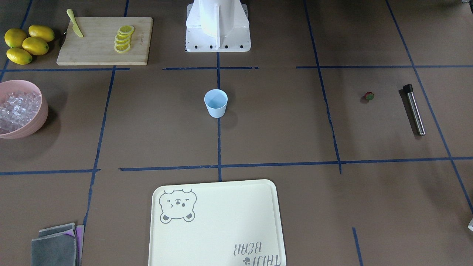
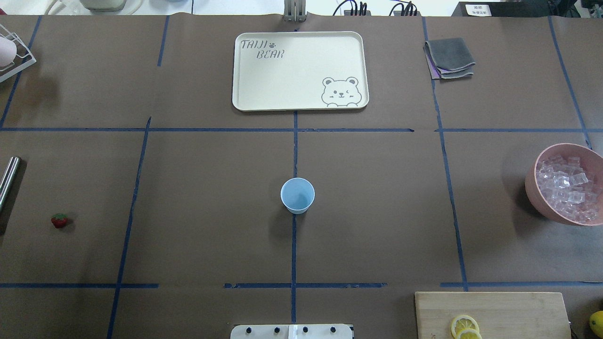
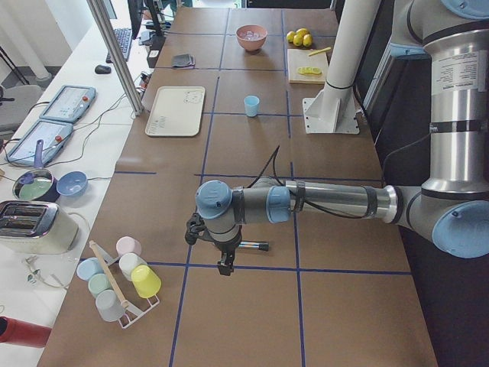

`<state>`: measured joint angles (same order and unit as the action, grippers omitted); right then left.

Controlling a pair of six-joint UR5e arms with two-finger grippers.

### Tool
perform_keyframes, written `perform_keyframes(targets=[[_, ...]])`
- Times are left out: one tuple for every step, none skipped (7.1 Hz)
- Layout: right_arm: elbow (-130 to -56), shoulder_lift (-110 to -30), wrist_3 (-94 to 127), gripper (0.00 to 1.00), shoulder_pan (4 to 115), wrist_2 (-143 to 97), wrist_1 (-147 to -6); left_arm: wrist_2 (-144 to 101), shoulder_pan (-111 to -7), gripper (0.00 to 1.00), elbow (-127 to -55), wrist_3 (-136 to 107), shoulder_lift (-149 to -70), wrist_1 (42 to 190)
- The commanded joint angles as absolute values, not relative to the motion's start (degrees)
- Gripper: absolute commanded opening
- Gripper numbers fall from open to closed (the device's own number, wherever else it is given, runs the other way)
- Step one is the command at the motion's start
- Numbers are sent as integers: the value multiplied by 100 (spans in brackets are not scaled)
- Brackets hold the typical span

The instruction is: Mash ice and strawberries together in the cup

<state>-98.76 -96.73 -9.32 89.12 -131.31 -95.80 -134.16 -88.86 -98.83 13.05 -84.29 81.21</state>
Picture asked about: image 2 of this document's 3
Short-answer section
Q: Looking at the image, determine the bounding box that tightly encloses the red strawberry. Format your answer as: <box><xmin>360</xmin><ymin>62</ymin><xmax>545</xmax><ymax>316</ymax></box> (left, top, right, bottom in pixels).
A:
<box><xmin>51</xmin><ymin>214</ymin><xmax>69</xmax><ymax>229</ymax></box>

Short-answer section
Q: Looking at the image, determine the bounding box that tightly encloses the light blue paper cup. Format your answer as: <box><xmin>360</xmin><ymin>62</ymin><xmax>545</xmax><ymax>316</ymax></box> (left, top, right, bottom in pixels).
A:
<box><xmin>280</xmin><ymin>178</ymin><xmax>315</xmax><ymax>215</ymax></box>

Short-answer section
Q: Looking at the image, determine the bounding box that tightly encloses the pink bowl of ice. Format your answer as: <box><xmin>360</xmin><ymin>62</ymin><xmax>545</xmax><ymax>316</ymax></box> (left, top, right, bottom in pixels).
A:
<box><xmin>525</xmin><ymin>143</ymin><xmax>603</xmax><ymax>226</ymax></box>

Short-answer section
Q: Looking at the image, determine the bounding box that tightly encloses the cream bear serving tray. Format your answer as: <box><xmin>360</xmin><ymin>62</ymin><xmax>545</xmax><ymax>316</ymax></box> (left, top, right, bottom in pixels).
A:
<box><xmin>232</xmin><ymin>32</ymin><xmax>370</xmax><ymax>112</ymax></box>

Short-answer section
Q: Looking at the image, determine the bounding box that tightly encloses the grey folded cloth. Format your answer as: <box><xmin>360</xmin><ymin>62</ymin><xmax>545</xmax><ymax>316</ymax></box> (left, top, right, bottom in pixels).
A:
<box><xmin>424</xmin><ymin>37</ymin><xmax>476</xmax><ymax>80</ymax></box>

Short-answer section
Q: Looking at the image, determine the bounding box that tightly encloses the lemon slice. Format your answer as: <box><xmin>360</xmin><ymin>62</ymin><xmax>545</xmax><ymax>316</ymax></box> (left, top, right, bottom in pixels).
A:
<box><xmin>455</xmin><ymin>328</ymin><xmax>482</xmax><ymax>339</ymax></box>
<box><xmin>450</xmin><ymin>314</ymin><xmax>481</xmax><ymax>339</ymax></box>

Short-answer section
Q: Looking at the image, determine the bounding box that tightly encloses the wooden cutting board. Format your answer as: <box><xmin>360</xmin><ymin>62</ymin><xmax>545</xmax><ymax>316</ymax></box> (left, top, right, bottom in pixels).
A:
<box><xmin>414</xmin><ymin>291</ymin><xmax>571</xmax><ymax>339</ymax></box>

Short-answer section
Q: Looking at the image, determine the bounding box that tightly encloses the whole yellow lemon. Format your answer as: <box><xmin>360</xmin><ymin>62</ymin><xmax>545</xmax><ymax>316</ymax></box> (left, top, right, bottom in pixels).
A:
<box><xmin>588</xmin><ymin>310</ymin><xmax>603</xmax><ymax>339</ymax></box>

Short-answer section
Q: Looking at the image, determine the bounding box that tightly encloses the aluminium frame post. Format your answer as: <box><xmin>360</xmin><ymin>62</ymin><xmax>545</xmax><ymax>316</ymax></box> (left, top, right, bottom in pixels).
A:
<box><xmin>284</xmin><ymin>0</ymin><xmax>307</xmax><ymax>22</ymax></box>

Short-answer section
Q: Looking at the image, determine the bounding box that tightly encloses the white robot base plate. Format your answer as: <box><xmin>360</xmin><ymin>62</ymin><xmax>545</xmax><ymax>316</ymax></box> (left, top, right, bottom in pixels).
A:
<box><xmin>230</xmin><ymin>323</ymin><xmax>355</xmax><ymax>339</ymax></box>

